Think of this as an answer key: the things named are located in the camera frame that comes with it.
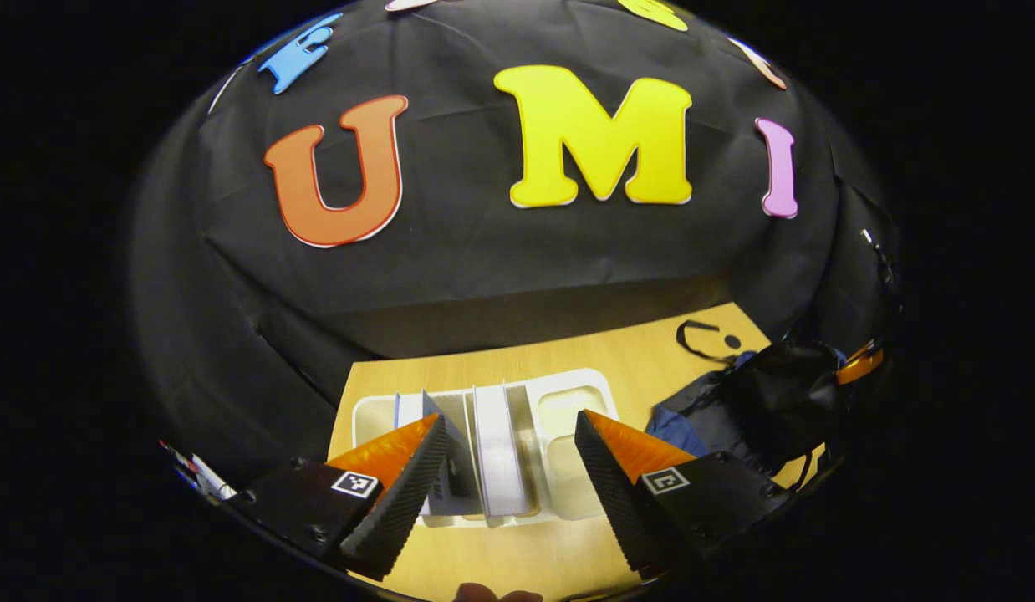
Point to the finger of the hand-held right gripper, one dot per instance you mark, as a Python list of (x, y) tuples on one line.
[(860, 365)]

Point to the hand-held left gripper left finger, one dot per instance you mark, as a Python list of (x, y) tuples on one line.
[(405, 493)]

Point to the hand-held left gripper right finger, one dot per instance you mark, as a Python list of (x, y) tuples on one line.
[(614, 485)]

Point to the white bookshelf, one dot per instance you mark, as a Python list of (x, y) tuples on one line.
[(568, 410)]

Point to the light blue cover book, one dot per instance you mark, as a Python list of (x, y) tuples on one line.
[(455, 418)]

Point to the dark blue black schoolbag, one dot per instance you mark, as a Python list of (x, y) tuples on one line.
[(768, 401)]

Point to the white cover book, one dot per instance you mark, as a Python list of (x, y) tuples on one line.
[(501, 451)]

